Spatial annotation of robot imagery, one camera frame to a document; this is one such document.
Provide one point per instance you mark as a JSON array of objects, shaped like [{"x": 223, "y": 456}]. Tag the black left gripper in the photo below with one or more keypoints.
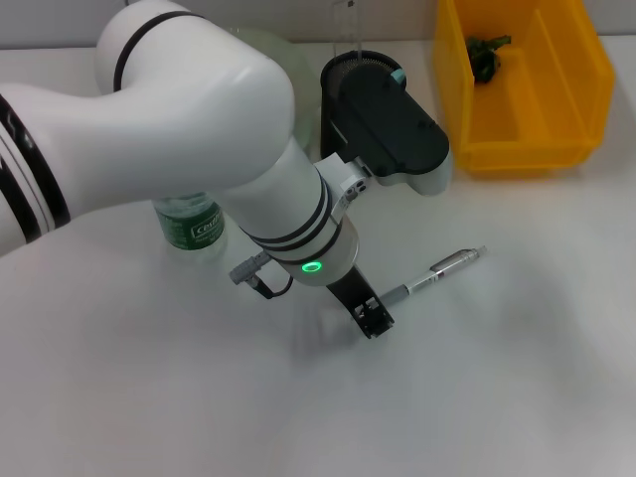
[{"x": 353, "y": 293}]

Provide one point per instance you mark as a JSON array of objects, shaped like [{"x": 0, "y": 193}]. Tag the white grey ballpoint pen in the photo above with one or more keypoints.
[{"x": 437, "y": 270}]

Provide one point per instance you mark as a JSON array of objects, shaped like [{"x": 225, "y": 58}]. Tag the clear bottle green label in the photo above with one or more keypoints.
[{"x": 191, "y": 223}]

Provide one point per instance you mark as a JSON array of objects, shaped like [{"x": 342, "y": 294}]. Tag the blue scissors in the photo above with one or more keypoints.
[{"x": 397, "y": 77}]

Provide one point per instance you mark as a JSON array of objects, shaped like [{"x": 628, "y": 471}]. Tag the dark green binder clip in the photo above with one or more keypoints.
[{"x": 484, "y": 59}]

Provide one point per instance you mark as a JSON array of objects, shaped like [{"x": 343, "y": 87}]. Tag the clear plastic ruler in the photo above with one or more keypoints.
[{"x": 348, "y": 25}]

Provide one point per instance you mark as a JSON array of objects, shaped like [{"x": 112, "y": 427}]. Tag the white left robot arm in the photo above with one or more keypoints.
[{"x": 149, "y": 124}]

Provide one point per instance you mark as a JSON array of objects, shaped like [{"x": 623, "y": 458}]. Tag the black mesh pen holder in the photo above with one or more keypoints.
[{"x": 330, "y": 99}]

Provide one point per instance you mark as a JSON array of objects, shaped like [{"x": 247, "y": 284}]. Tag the green translucent fruit plate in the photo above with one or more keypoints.
[{"x": 298, "y": 74}]

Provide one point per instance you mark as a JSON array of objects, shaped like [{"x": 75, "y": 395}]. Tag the yellow plastic storage bin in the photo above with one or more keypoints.
[{"x": 546, "y": 139}]

